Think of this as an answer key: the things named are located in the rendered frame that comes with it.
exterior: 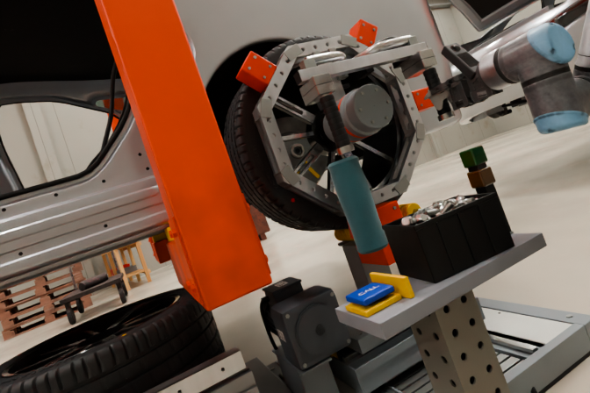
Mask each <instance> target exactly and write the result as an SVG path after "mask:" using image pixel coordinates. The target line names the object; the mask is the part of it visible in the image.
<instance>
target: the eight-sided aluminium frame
mask: <svg viewBox="0 0 590 393"><path fill-rule="evenodd" d="M333 47H335V49H336V51H340V52H343V53H345V54H346V58H347V59H352V58H354V57H355V56H356V55H358V54H359V53H361V52H362V51H363V50H364V49H366V48H368V47H367V46H366V45H364V44H362V43H360V42H358V41H356V38H354V37H352V36H351V35H349V34H346V35H341V36H337V37H333V38H327V39H319V40H315V41H310V42H306V43H301V44H297V43H296V44H295V45H291V46H288V47H287V48H286V49H285V50H284V52H283V53H282V54H281V56H280V58H279V60H278V61H277V65H276V66H277V69H276V71H275V73H274V75H273V76H272V78H271V80H270V83H269V85H268V86H267V87H266V88H265V90H264V91H263V93H262V94H261V97H260V99H259V101H258V103H257V104H256V105H255V109H254V111H253V113H252V114H253V117H254V120H255V123H256V126H257V129H258V132H259V133H260V136H261V139H262V142H263V146H264V148H265V151H266V154H267V156H268V159H269V161H270V165H271V168H272V171H273V174H274V175H273V176H274V177H275V178H276V181H277V184H278V185H280V186H282V187H284V189H288V190H289V191H291V192H293V193H295V194H297V195H299V196H301V197H303V198H305V199H307V200H309V201H310V202H312V203H314V204H317V205H319V206H320V207H322V208H324V209H326V210H328V211H331V212H332V213H333V214H335V215H337V216H339V217H343V216H345V214H344V212H343V209H342V206H341V204H340V201H339V198H338V196H337V195H336V194H335V193H333V192H332V191H330V190H328V189H325V188H323V187H321V186H320V185H319V184H317V183H315V182H312V181H310V180H308V179H307V178H305V177H304V176H302V175H299V174H297V173H295V172H294V170H293V167H292V165H291V161H290V158H289V155H288V153H287V151H286V148H285V145H284V142H283V139H282V136H281V133H280V131H279V129H278V126H277V121H276V119H275V117H274V114H273V111H272V108H273V106H274V104H275V102H276V100H277V98H278V96H279V93H280V91H281V89H282V88H283V86H284V83H285V81H286V79H287V77H288V75H289V74H290V71H291V68H292V66H293V64H298V63H300V62H301V61H302V60H304V59H305V57H307V56H312V55H313V52H316V51H320V53H323V52H327V51H328V49H329V48H333ZM371 74H372V75H374V76H375V77H377V78H378V79H379V80H381V81H382V82H384V83H385V84H386V86H387V88H388V90H389V93H390V96H391V99H392V102H393V105H394V107H395V110H396V112H397V114H398V117H399V121H400V123H401V126H402V129H403V131H404V134H405V137H404V139H403V142H402V145H401V148H400V150H399V154H398V157H397V160H396V162H395V165H394V168H393V170H392V174H391V177H390V180H389V182H388V184H386V185H384V186H382V187H379V188H377V189H374V190H371V194H372V197H373V200H374V204H379V203H381V202H384V201H385V200H388V199H390V198H392V197H395V196H400V195H401V194H403V193H405V192H407V189H408V186H409V185H410V181H411V178H412V175H413V172H414V168H415V164H416V162H417V159H418V156H419V153H420V150H421V146H422V143H423V140H424V139H425V135H426V130H425V125H424V124H423V123H422V120H421V116H420V113H419V111H418V109H417V106H416V103H415V101H414V97H413V94H412V92H411V90H410V87H409V85H408V82H407V79H405V77H404V75H403V73H402V69H401V68H393V65H392V63H390V64H386V65H382V66H378V67H374V72H372V73H371Z"/></svg>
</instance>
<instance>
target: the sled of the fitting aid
mask: <svg viewBox="0 0 590 393"><path fill-rule="evenodd" d="M475 298H476V301H477V304H478V307H479V310H480V312H481V315H482V318H483V320H484V319H486V317H485V315H484V312H483V310H482V308H481V305H480V302H479V300H478V297H475ZM329 357H331V358H332V360H331V361H329V365H330V367H331V370H332V373H333V375H334V376H335V377H337V378H338V379H340V380H341V381H342V382H344V383H346V384H347V385H349V386H350V387H351V388H352V389H354V390H356V391H357V392H359V393H371V392H372V391H373V390H375V389H376V388H378V387H380V386H381V385H383V384H384V383H386V382H388V381H389V380H391V379H392V378H393V377H395V376H396V375H398V374H400V373H401V372H403V371H405V370H406V369H408V368H410V367H411V366H413V365H414V364H415V363H417V362H418V361H420V360H422V358H421V353H420V350H419V348H418V346H417V343H416V340H415V338H414V334H413V331H412V329H411V326H410V327H408V328H407V329H406V330H404V331H402V332H400V333H398V334H397V335H395V336H393V337H392V338H390V339H388V340H387V341H385V342H383V343H382V344H380V345H378V346H377V347H374V348H373V349H371V350H370V351H368V352H367V353H365V354H360V353H358V352H357V351H355V350H353V349H351V348H349V347H344V348H343V349H341V350H339V351H338V352H336V353H334V354H332V355H330V356H329Z"/></svg>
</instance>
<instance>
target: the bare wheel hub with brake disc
mask: <svg viewBox="0 0 590 393"><path fill-rule="evenodd" d="M276 121H277V126H278V129H279V131H280V133H281V136H285V135H290V134H295V133H301V132H305V131H306V125H307V123H305V122H303V121H301V120H299V119H297V118H295V117H284V118H278V119H276ZM295 143H299V144H301V145H302V146H303V147H304V149H305V155H306V154H307V152H308V151H309V150H310V149H311V148H312V147H311V146H310V144H309V142H308V140H307V138H306V139H297V140H292V141H287V142H284V145H285V148H286V151H287V153H288V155H289V158H290V161H291V165H292V167H293V169H294V168H295V167H296V166H297V165H298V164H299V162H300V161H301V160H302V159H303V158H304V156H305V155H304V156H303V157H302V158H300V159H295V158H293V157H292V156H291V153H290V148H291V146H292V145H293V144H295ZM326 167H327V156H325V155H322V154H320V156H319V157H318V158H317V159H316V161H315V162H314V163H313V165H312V166H311V168H312V169H313V170H314V171H315V172H316V173H317V174H318V175H320V177H319V178H317V177H315V176H314V175H313V174H312V173H311V172H310V171H309V170H307V171H306V173H305V174H304V175H303V176H304V177H305V178H307V179H308V180H310V181H312V182H315V183H317V182H318V181H319V180H320V178H321V177H322V176H323V174H324V172H325V170H326Z"/></svg>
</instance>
